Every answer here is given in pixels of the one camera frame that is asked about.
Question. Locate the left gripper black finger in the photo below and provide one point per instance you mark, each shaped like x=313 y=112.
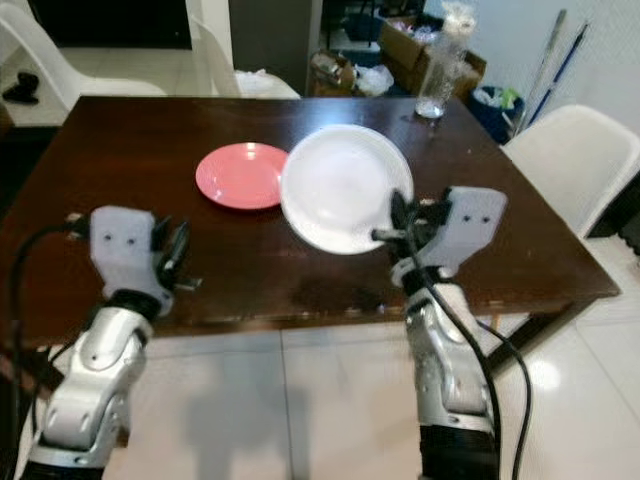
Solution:
x=164 y=240
x=181 y=242

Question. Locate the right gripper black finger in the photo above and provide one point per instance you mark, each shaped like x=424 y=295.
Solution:
x=403 y=210

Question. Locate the clear tall plastic bottle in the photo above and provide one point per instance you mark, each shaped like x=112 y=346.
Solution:
x=445 y=75

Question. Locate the blue waste bin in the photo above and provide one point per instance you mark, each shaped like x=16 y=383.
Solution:
x=495 y=110

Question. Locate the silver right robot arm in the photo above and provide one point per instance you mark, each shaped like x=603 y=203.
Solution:
x=450 y=380

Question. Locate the small open cardboard box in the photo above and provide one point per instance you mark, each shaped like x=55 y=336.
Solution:
x=330 y=75

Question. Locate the large open cardboard box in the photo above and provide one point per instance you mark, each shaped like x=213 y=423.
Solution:
x=405 y=55

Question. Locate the black shoe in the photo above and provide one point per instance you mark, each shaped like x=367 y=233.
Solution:
x=22 y=90

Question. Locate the crumpled white plastic bag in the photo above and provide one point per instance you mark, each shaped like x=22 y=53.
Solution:
x=375 y=80

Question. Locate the pink round plate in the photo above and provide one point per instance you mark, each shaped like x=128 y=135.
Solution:
x=240 y=175

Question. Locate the white tissue wad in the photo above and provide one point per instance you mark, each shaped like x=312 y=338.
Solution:
x=460 y=16

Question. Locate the blue mop pole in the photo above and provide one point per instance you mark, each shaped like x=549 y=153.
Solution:
x=570 y=60

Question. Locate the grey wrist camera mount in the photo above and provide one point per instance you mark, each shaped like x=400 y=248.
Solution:
x=475 y=220
x=125 y=250

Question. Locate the white plastic chair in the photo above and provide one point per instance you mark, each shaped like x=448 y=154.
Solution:
x=215 y=70
x=575 y=160
x=70 y=75

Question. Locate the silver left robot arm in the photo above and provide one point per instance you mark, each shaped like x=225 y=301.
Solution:
x=95 y=390

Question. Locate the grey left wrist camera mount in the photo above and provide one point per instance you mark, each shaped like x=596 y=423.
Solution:
x=125 y=250

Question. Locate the grey broom pole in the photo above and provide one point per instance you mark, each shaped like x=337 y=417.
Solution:
x=550 y=50

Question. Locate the large white round plate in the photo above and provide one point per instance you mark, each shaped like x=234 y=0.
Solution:
x=340 y=190

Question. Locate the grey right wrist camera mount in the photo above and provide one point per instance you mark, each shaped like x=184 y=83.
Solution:
x=475 y=220

